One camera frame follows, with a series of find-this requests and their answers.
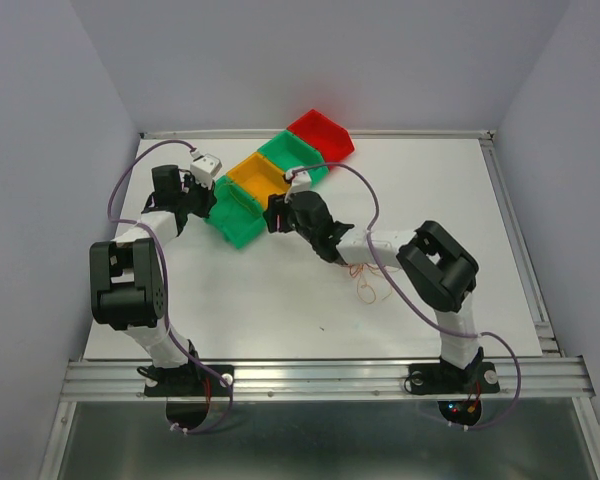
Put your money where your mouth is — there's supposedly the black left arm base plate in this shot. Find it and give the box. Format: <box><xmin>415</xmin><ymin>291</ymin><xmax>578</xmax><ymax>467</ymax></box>
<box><xmin>136</xmin><ymin>364</ymin><xmax>229</xmax><ymax>398</ymax></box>

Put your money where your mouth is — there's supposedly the orange wire bundle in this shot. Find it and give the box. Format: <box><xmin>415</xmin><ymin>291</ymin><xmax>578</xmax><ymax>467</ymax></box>
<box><xmin>347</xmin><ymin>262</ymin><xmax>404</xmax><ymax>305</ymax></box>

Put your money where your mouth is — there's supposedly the yellow plastic bin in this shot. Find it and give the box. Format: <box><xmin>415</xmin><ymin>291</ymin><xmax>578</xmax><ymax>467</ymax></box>
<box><xmin>227</xmin><ymin>152</ymin><xmax>290</xmax><ymax>210</ymax></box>

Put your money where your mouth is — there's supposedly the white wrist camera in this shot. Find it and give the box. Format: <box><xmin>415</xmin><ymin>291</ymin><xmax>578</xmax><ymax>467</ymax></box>
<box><xmin>284</xmin><ymin>167</ymin><xmax>312</xmax><ymax>203</ymax></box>
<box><xmin>189</xmin><ymin>150</ymin><xmax>222</xmax><ymax>190</ymax></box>

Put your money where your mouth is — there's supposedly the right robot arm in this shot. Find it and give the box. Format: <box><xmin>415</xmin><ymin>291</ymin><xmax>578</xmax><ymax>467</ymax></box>
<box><xmin>263</xmin><ymin>191</ymin><xmax>484</xmax><ymax>390</ymax></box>

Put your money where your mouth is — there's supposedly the aluminium front rail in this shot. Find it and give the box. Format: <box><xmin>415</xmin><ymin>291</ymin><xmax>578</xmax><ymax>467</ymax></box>
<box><xmin>60</xmin><ymin>357</ymin><xmax>595</xmax><ymax>402</ymax></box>

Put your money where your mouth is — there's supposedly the aluminium right side rail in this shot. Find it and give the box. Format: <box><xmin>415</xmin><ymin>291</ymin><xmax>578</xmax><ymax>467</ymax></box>
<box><xmin>479</xmin><ymin>130</ymin><xmax>564</xmax><ymax>357</ymax></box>

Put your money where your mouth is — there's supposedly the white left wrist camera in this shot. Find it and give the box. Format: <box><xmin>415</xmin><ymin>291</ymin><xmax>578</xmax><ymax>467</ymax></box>
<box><xmin>189</xmin><ymin>150</ymin><xmax>222</xmax><ymax>190</ymax></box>

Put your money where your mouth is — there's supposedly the aluminium rail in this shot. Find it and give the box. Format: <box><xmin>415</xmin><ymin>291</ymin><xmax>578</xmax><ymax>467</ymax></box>
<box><xmin>60</xmin><ymin>357</ymin><xmax>595</xmax><ymax>402</ymax></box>
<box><xmin>140</xmin><ymin>129</ymin><xmax>495</xmax><ymax>140</ymax></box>
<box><xmin>479</xmin><ymin>130</ymin><xmax>564</xmax><ymax>357</ymax></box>

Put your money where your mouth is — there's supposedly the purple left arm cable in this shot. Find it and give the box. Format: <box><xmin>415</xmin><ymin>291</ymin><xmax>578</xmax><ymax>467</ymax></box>
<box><xmin>107</xmin><ymin>139</ymin><xmax>236</xmax><ymax>435</ymax></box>

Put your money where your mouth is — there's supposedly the green plastic bin front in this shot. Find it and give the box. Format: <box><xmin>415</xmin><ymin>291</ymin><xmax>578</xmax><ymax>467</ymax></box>
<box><xmin>206</xmin><ymin>176</ymin><xmax>266</xmax><ymax>249</ymax></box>

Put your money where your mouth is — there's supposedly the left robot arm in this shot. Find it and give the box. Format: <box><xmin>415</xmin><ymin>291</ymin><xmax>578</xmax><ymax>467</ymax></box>
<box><xmin>89</xmin><ymin>156</ymin><xmax>221</xmax><ymax>394</ymax></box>

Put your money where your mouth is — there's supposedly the green plastic bin near red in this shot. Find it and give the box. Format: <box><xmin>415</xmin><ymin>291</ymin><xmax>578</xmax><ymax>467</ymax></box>
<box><xmin>258</xmin><ymin>130</ymin><xmax>329</xmax><ymax>185</ymax></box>

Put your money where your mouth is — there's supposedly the aluminium back rail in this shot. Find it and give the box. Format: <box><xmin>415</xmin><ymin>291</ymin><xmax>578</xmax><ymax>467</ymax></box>
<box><xmin>140</xmin><ymin>129</ymin><xmax>495</xmax><ymax>140</ymax></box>

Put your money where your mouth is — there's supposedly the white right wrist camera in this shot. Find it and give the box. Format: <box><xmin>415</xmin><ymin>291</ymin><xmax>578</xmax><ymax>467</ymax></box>
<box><xmin>284</xmin><ymin>167</ymin><xmax>312</xmax><ymax>203</ymax></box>

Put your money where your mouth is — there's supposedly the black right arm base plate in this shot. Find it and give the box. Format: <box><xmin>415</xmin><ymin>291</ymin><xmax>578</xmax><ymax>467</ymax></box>
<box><xmin>405</xmin><ymin>361</ymin><xmax>500</xmax><ymax>395</ymax></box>

